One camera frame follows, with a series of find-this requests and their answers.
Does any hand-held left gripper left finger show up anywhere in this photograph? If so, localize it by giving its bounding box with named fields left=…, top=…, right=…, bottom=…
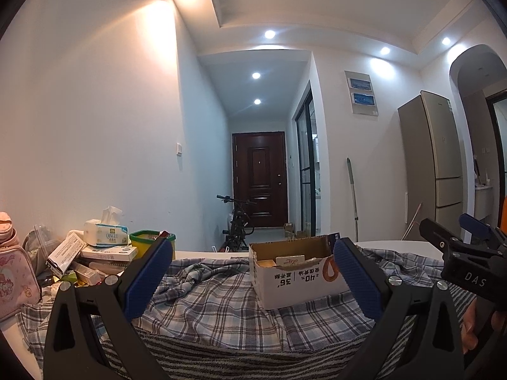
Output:
left=43, top=235, right=175, bottom=380

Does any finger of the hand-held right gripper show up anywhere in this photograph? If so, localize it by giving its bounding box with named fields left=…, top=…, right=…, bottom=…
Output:
left=459, top=213, right=507, bottom=247
left=419, top=218, right=470, bottom=255

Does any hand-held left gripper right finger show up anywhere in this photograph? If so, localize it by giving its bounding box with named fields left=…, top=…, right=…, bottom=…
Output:
left=333, top=237, right=466, bottom=380

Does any person's right hand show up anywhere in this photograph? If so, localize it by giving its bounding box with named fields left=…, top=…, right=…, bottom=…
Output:
left=461, top=297, right=507, bottom=365

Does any white vanity cabinet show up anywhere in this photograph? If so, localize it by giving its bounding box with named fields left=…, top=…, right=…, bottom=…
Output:
left=473, top=184, right=494, bottom=221

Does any yellow bin with green rim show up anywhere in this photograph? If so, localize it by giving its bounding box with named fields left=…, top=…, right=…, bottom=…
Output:
left=129, top=230, right=176, bottom=262

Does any white flat glove box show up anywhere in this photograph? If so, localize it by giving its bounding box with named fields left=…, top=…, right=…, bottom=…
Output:
left=80, top=244, right=138, bottom=262

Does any white tissue pack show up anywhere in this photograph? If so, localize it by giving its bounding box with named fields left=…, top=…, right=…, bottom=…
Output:
left=83, top=206, right=131, bottom=246

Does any blue plaid cloth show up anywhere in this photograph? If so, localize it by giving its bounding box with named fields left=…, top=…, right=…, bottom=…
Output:
left=20, top=247, right=476, bottom=380

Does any beige refrigerator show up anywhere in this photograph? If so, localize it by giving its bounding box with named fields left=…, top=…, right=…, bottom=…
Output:
left=397, top=90, right=464, bottom=242

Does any white slim carton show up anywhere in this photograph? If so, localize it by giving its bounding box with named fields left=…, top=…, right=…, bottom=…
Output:
left=45, top=231, right=86, bottom=278

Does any black bicycle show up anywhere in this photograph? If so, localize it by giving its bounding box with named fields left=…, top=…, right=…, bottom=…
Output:
left=216, top=195, right=258, bottom=253

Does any grey zip pouch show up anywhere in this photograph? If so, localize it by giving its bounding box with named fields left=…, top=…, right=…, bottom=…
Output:
left=22, top=230, right=53, bottom=275

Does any grey striped cloth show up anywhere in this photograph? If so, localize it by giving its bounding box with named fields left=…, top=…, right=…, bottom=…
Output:
left=101, top=330, right=399, bottom=380

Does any black framed glass door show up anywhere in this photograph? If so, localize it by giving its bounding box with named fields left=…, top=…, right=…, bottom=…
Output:
left=295, top=81, right=318, bottom=238

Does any pink printed bag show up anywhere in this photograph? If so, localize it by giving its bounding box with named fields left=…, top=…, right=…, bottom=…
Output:
left=0, top=245, right=42, bottom=323

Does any dark brown door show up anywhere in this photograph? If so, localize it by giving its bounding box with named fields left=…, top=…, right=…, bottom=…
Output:
left=232, top=131, right=288, bottom=229

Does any pink bottle cover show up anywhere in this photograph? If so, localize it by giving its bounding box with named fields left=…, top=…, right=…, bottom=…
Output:
left=0, top=212, right=20, bottom=250

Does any pink handled broom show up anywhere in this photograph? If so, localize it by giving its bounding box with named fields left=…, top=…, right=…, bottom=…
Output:
left=401, top=202, right=423, bottom=240

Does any mop handle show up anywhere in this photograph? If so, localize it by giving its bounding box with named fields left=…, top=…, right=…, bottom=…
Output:
left=346, top=157, right=361, bottom=243

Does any grey wall panel box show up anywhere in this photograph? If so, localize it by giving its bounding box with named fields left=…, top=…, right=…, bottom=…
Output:
left=344, top=70, right=379, bottom=116

